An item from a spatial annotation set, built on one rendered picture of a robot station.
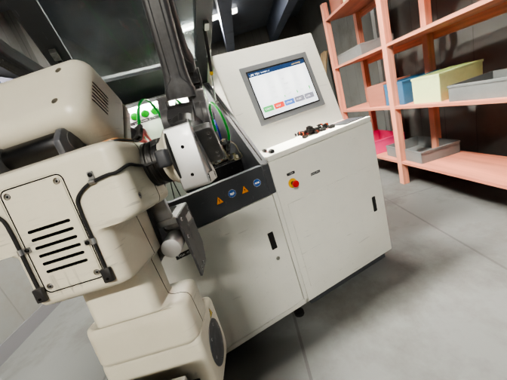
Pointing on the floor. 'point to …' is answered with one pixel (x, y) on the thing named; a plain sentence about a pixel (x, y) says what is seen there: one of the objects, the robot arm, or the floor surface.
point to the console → (314, 173)
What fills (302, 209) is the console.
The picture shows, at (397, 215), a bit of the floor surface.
